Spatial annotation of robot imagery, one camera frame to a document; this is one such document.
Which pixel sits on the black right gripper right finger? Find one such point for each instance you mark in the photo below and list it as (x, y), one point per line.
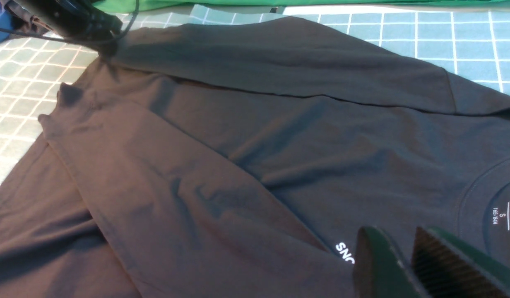
(450, 268)

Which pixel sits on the dark gray long-sleeve top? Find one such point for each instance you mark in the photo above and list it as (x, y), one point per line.
(240, 161)

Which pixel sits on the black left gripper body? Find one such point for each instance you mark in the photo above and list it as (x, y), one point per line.
(78, 22)

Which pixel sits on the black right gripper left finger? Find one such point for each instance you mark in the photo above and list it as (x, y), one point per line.
(380, 269)

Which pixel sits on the green backdrop cloth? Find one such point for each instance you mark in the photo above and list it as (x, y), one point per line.
(150, 5)

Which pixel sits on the crumpled dark gray garment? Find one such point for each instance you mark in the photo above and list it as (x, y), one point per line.
(23, 21)

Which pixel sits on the green checkered table mat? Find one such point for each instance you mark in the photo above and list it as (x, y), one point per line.
(473, 42)

